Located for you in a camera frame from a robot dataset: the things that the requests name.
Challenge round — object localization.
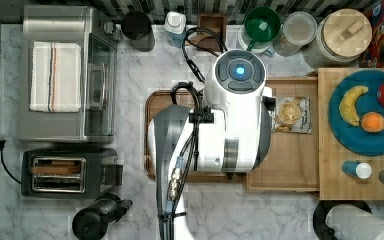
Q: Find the white cap blue bottle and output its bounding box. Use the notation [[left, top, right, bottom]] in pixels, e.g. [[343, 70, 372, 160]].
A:
[[164, 11, 186, 48]]

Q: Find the snack packet in drawer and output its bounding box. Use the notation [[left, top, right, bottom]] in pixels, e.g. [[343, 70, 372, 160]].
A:
[[271, 96, 312, 134]]

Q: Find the white paper towel roll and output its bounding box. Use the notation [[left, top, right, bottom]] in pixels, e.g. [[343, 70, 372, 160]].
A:
[[326, 204, 384, 240]]

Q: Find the wooden toast slice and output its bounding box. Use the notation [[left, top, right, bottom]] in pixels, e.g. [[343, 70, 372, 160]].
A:
[[30, 162, 81, 175]]

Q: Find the black french press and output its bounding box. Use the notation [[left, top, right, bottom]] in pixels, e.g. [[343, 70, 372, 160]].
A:
[[72, 193, 133, 240]]

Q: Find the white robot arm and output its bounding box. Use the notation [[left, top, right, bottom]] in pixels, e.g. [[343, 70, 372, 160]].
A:
[[147, 50, 275, 240]]

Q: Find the black paper towel holder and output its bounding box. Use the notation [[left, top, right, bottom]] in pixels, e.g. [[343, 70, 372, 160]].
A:
[[313, 200, 372, 240]]

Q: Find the black power cord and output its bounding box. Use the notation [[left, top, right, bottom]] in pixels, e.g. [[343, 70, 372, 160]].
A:
[[0, 138, 22, 185]]

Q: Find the white striped towel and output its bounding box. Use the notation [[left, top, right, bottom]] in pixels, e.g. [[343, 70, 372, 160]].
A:
[[29, 41, 81, 113]]

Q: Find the black silver toaster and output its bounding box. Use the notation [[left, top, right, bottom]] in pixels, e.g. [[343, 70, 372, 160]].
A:
[[21, 147, 123, 199]]

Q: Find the blue shaker can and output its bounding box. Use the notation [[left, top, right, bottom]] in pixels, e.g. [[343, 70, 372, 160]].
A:
[[342, 160, 372, 179]]

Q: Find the green mug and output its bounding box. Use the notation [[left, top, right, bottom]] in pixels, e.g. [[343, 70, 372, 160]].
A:
[[245, 7, 281, 51]]

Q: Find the light blue cup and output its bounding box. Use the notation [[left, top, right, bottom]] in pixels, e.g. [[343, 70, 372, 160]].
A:
[[236, 25, 275, 56]]

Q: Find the orange fruit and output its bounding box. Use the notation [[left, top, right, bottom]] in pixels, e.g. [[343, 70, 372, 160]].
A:
[[361, 112, 384, 133]]

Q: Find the blue plate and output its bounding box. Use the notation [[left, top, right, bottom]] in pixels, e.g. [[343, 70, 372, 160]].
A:
[[328, 70, 384, 156]]

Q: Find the light wooden drawer box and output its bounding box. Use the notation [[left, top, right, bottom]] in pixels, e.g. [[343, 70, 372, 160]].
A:
[[246, 68, 384, 200]]

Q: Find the yellow banana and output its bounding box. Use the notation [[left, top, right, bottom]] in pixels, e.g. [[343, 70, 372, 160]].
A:
[[339, 85, 368, 127]]

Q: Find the stainless toaster oven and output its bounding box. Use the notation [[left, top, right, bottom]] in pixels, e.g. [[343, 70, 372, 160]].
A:
[[18, 5, 120, 143]]

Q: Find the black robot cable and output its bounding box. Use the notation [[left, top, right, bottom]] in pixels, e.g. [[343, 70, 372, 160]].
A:
[[158, 27, 228, 240]]

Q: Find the jar with wooden lid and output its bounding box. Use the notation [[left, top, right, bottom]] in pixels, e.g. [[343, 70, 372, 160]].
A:
[[302, 9, 372, 69]]

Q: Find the glass jar clear lid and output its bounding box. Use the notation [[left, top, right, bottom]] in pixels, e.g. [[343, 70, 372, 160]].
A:
[[273, 11, 317, 57]]

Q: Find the dark wooden cutting board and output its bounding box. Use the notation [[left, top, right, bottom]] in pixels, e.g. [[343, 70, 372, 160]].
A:
[[144, 90, 246, 184]]

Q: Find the brown wooden utensil holder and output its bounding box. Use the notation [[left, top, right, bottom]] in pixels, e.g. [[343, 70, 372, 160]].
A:
[[190, 13, 227, 52]]

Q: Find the black cup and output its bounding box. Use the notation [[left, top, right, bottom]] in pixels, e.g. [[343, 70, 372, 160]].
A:
[[121, 11, 155, 52]]

